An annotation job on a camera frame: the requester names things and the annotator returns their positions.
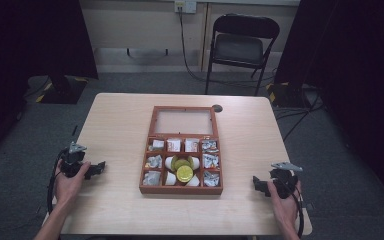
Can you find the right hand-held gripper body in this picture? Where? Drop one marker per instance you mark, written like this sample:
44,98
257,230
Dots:
284,181

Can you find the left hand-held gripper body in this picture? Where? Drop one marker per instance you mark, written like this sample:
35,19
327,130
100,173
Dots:
71,163

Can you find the person's left hand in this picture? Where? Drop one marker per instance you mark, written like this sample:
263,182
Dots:
67,190

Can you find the person's right hand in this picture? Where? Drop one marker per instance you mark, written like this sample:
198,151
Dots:
288,210

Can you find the silver blue-print sachet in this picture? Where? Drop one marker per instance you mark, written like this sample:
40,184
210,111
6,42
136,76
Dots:
210,146
211,161
211,179

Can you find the striped black stand base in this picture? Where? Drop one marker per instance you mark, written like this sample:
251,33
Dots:
63,91
285,95

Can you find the white red-print sachet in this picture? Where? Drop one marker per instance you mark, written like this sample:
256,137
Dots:
173,145
191,145

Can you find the pile of small white cups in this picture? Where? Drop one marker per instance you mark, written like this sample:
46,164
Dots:
184,173

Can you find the brown wooden compartment box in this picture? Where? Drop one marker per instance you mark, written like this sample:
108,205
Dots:
183,190

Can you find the black table grommet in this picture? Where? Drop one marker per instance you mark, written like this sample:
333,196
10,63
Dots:
217,108

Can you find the black curtain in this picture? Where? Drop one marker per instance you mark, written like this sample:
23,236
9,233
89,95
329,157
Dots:
356,83
30,50

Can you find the black folding chair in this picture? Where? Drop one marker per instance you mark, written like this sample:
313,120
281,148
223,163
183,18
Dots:
240,46

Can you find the white wall socket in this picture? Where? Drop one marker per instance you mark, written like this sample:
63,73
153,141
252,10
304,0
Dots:
185,6

